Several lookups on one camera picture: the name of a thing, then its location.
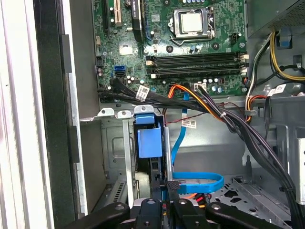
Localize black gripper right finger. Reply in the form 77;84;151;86
166;180;284;229

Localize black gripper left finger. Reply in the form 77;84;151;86
64;180;166;229

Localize orange disk power wire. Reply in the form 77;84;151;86
184;192;208;209

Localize blue SATA wire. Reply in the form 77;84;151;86
171;92;225;194

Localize hard disk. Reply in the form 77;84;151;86
132;111;169;198

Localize metal disk bay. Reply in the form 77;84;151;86
80;106;295;229

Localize grey optical drive bay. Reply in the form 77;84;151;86
262;94;305;215

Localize black RAM slot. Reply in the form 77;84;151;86
150;66;248;73
145;60;248;67
145;54;248;60

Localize blue SATA port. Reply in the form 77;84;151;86
113;65;127;77

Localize black PC case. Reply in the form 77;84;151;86
32;0;305;229

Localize metal locking lever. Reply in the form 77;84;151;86
169;35;216;47

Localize metal CPU socket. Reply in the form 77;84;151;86
168;8;217;46

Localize green motherboard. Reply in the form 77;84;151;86
92;0;250;103

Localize silver CPU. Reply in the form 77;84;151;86
180;11;205;34

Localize black graphics card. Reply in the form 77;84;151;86
130;0;145;43

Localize black expansion slot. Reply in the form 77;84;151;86
102;0;111;39

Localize beige expansion slot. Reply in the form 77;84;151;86
113;0;123;27

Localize grey power supply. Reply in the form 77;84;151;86
246;0;305;39

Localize black cable bundle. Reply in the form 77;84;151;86
97;77;300;229

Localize orange wire bundle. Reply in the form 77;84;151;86
166;83;226;121

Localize red orange labelled wires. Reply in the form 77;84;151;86
245;94;267;124

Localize yellow black cable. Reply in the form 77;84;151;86
269;31;305;82

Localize blue cable clip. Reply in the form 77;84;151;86
278;27;293;48

